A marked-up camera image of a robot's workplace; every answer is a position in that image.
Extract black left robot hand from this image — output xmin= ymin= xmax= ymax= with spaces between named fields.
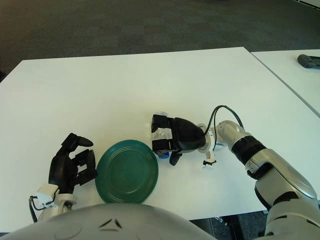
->
xmin=48 ymin=132 xmax=98 ymax=195

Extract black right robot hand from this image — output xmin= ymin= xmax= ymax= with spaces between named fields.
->
xmin=151 ymin=114 xmax=208 ymax=166

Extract clear bottle with blue cap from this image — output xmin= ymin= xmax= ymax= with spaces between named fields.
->
xmin=151 ymin=110 xmax=173 ymax=160

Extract green round plate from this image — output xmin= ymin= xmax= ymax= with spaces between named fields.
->
xmin=94 ymin=139 xmax=160 ymax=204

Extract grey robot torso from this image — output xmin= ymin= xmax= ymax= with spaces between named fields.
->
xmin=0 ymin=202 xmax=218 ymax=240

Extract black table leg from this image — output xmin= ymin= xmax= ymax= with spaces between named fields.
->
xmin=214 ymin=216 xmax=251 ymax=240

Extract dark grey handheld controller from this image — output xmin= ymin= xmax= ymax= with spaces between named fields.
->
xmin=297 ymin=53 xmax=320 ymax=69

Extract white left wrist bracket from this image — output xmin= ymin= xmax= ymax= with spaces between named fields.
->
xmin=33 ymin=183 xmax=60 ymax=208

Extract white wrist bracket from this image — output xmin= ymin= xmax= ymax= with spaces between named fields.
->
xmin=201 ymin=149 xmax=217 ymax=171
xmin=33 ymin=183 xmax=60 ymax=208

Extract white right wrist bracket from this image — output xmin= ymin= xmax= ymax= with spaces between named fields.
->
xmin=201 ymin=149 xmax=217 ymax=171

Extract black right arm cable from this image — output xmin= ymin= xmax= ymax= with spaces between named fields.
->
xmin=203 ymin=105 xmax=245 ymax=166

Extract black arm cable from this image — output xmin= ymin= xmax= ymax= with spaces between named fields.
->
xmin=203 ymin=105 xmax=245 ymax=166
xmin=28 ymin=192 xmax=57 ymax=223

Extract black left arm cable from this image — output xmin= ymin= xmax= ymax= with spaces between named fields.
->
xmin=28 ymin=192 xmax=57 ymax=223

